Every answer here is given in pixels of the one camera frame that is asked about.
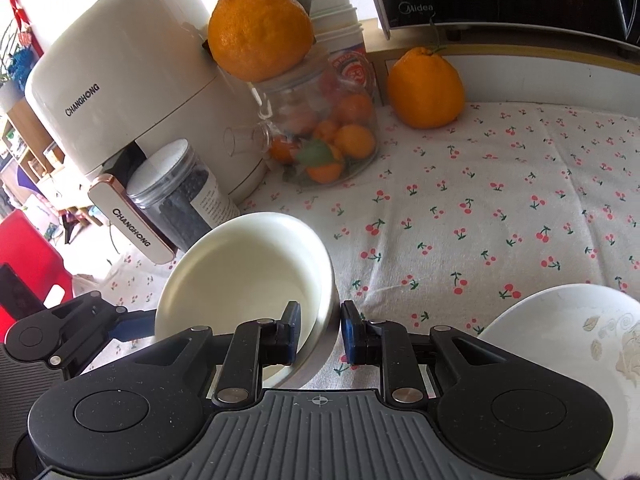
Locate cream white bowl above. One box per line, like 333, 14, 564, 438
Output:
155, 212, 340, 388

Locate large orange with stem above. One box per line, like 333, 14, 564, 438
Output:
386, 47, 465, 129

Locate clear jar of black beans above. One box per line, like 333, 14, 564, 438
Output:
126, 139, 240, 252

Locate white floral pattern plate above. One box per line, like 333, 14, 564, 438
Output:
480, 284, 639, 479

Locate white wood-framed shelf board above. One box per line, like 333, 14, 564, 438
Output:
362, 20, 639, 116

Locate large orange on jar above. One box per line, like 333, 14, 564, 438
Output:
207, 0, 314, 82

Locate cherry print white cloth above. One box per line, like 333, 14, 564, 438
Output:
74, 100, 640, 391

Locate white Changhong air fryer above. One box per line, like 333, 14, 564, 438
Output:
25, 0, 267, 263

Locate glass jar of tangerines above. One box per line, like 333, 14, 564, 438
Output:
224, 44, 378, 188

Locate stacked paper cups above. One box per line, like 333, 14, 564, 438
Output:
310, 0, 376, 99

